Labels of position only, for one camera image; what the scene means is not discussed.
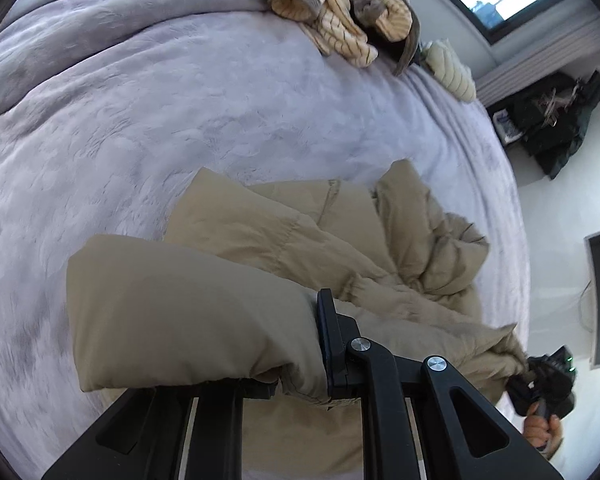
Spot printed white bag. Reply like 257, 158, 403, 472
492, 110, 521, 143

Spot hanging dark coats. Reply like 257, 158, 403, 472
487, 70, 600, 181

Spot person's right hand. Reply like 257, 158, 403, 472
524, 402, 565, 458

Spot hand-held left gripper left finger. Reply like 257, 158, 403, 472
42, 380, 281, 480

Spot pile of striped clothes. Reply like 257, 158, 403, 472
270, 0, 422, 77

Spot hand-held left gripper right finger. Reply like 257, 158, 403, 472
316, 287, 565, 480

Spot cream quilted garment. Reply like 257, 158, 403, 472
424, 40, 477, 105

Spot purple bed blanket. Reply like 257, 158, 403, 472
0, 0, 531, 480

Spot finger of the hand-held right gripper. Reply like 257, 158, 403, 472
507, 372, 541, 416

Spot beige puffer jacket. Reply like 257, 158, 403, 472
66, 159, 531, 478

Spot grey curtain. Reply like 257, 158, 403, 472
475, 15, 600, 106

